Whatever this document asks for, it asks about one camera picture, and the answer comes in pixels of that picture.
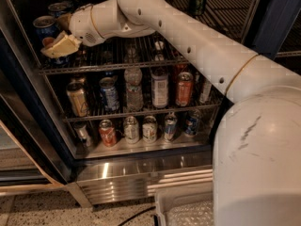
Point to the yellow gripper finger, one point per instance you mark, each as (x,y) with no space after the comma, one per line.
(64,21)
(63,45)

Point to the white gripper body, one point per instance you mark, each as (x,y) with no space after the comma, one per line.
(82,24)

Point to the blue pepsi can front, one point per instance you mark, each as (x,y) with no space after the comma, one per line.
(47,31)

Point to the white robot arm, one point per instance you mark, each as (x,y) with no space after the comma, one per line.
(257,146)

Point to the gold can middle shelf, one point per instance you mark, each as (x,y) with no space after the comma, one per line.
(78,98)

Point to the blue can middle shelf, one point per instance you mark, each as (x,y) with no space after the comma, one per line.
(109,94)

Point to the silver can bottom left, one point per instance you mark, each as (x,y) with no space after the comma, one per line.
(81,130)

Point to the stainless steel fridge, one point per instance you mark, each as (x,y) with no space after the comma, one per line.
(98,173)

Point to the red can bottom shelf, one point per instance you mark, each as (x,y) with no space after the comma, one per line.
(107,133)

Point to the white green can bottom shelf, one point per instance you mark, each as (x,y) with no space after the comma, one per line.
(149,129)

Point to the orange can middle shelf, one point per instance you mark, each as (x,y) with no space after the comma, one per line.
(184,89)

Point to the blue silver can bottom shelf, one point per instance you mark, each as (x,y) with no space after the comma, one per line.
(170,126)

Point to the silver slim can middle shelf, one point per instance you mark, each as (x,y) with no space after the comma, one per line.
(205,91)

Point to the blue pepsi can bottom shelf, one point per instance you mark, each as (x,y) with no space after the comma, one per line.
(192,121)

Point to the clear water bottle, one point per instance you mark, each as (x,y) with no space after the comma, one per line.
(133,78)

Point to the white label bottle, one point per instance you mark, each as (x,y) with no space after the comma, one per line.
(159,86)

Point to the clear plastic bin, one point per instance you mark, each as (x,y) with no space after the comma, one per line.
(185,205)

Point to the middle wire shelf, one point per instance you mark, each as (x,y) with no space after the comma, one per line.
(96,104)

